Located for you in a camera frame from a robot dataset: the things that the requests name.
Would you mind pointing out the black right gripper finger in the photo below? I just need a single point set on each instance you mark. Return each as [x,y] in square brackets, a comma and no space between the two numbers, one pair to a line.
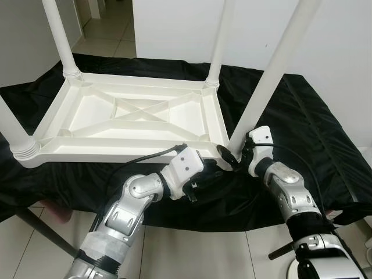
[226,157]

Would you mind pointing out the white plastic table leg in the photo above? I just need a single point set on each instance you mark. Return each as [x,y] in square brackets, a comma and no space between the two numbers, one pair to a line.
[270,75]
[16,131]
[61,38]
[220,40]

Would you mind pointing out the white plastic children table top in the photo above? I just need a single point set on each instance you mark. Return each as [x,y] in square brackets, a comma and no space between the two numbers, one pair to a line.
[139,110]

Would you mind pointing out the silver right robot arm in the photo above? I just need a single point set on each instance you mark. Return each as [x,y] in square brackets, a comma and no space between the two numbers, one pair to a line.
[296,195]

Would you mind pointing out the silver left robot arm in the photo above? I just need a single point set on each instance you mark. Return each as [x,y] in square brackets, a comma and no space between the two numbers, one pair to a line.
[125,215]

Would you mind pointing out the black cloth table cover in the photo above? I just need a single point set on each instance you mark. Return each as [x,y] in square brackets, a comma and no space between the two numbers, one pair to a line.
[314,145]

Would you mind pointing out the black metal table leg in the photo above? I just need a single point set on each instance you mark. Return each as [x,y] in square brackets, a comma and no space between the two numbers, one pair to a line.
[282,251]
[46,232]

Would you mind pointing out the pink padded chair seat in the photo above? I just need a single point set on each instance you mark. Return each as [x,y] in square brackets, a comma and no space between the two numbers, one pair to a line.
[59,210]

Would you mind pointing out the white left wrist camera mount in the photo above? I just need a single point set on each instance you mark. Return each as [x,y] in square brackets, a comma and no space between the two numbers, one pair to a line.
[183,165]

